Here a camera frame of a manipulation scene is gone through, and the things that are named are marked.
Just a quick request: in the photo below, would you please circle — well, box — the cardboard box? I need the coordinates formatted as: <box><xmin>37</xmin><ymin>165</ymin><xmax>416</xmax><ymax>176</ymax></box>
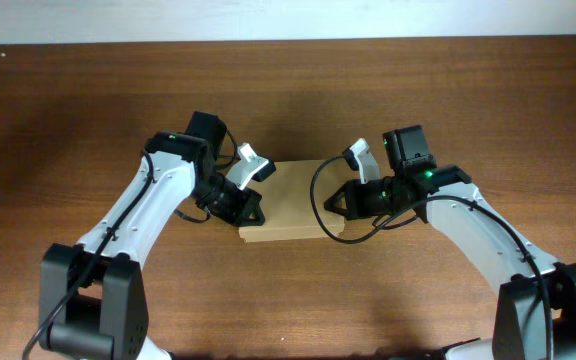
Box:
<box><xmin>239</xmin><ymin>160</ymin><xmax>351</xmax><ymax>243</ymax></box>

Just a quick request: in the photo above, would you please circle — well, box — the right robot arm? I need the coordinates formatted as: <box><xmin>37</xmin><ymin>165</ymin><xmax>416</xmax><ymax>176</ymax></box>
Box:
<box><xmin>324</xmin><ymin>125</ymin><xmax>576</xmax><ymax>359</ymax></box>

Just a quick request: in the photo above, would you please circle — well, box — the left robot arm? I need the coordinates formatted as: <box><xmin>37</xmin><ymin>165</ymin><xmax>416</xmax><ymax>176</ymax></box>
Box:
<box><xmin>22</xmin><ymin>131</ymin><xmax>274</xmax><ymax>359</ymax></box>

